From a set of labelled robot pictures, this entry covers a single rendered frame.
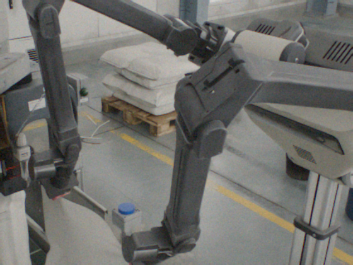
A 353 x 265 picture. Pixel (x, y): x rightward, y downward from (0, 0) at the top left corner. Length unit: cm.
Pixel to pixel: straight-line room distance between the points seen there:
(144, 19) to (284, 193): 256
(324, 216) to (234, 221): 172
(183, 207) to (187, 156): 17
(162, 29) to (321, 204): 70
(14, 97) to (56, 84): 30
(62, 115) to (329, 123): 64
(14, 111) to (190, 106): 86
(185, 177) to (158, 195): 261
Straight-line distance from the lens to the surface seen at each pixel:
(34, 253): 235
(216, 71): 70
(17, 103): 148
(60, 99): 122
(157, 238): 104
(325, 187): 151
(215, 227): 316
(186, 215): 95
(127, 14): 120
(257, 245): 306
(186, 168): 80
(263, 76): 69
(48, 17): 109
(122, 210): 174
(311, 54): 117
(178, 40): 128
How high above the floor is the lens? 182
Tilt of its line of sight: 27 degrees down
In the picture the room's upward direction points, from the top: straight up
